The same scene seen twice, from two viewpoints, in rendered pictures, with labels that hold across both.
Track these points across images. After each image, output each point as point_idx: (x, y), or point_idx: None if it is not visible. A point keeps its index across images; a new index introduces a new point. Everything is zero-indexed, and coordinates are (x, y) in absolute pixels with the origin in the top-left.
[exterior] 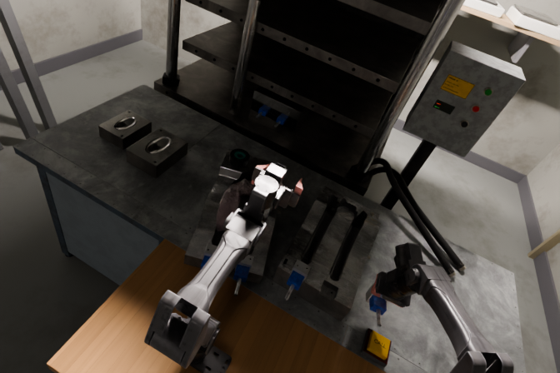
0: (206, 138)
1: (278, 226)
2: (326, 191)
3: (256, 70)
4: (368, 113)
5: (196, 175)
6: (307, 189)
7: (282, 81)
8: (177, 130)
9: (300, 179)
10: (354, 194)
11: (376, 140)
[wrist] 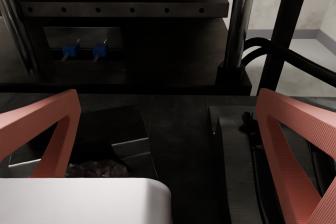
0: None
1: (179, 219)
2: (216, 113)
3: None
4: None
5: None
6: (184, 123)
7: None
8: None
9: (276, 95)
10: (245, 98)
11: (241, 11)
